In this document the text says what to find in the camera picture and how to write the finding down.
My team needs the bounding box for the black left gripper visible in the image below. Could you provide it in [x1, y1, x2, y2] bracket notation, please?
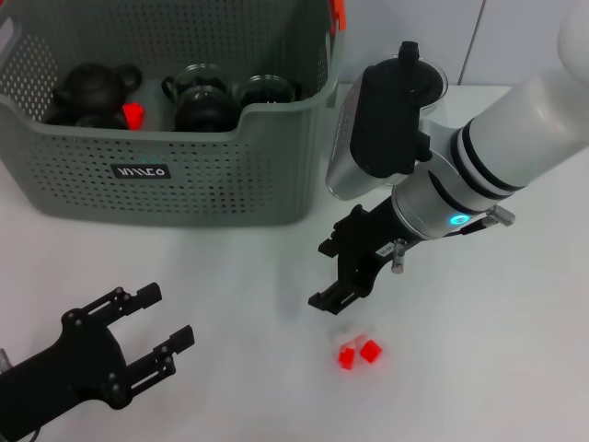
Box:
[0, 282, 196, 442]

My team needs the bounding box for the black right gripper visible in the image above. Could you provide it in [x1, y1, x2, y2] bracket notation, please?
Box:
[307, 197, 418, 317]

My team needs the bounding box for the large red sloped brick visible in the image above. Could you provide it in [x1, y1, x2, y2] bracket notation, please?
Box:
[121, 102, 146, 131]

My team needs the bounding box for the grey-green perforated storage bin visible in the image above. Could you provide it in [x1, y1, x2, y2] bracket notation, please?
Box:
[0, 0, 346, 229]

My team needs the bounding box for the translucent white brick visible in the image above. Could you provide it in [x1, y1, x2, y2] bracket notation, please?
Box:
[333, 324, 370, 347]

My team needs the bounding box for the black glass teapot lid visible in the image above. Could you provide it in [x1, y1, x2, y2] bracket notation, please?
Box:
[398, 41, 447, 105]

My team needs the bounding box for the dark clay teapot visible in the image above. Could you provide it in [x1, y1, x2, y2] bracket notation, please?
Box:
[50, 63, 143, 126]

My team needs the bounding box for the right gripper cable with connector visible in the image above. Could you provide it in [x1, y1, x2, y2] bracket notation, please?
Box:
[390, 205, 514, 275]

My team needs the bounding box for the orange bin handle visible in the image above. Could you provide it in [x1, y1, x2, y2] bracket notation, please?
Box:
[329, 0, 347, 33]

